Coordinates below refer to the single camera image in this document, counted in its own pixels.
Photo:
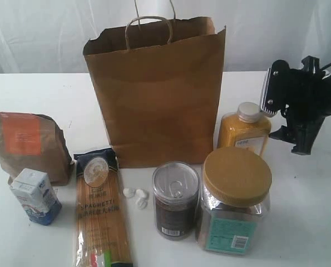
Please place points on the dark-filled can pull-tab lid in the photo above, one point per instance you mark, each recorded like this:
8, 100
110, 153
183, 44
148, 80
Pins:
175, 187

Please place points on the clear jar gold lid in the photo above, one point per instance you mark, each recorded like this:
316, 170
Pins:
234, 199

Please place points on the brown pouch orange label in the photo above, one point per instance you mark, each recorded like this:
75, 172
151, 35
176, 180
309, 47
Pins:
35, 142

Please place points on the brown paper shopping bag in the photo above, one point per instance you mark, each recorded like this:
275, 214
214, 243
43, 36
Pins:
158, 86

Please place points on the spaghetti pasta packet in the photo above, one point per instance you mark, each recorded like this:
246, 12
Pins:
101, 226

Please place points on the white backdrop curtain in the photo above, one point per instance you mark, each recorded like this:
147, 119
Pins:
48, 36

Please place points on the white blue milk carton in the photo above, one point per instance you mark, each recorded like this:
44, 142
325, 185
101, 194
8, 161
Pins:
37, 197

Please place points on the yellow millet plastic bottle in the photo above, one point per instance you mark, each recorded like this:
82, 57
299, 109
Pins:
247, 128

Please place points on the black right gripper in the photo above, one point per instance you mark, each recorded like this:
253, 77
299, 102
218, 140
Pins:
294, 92

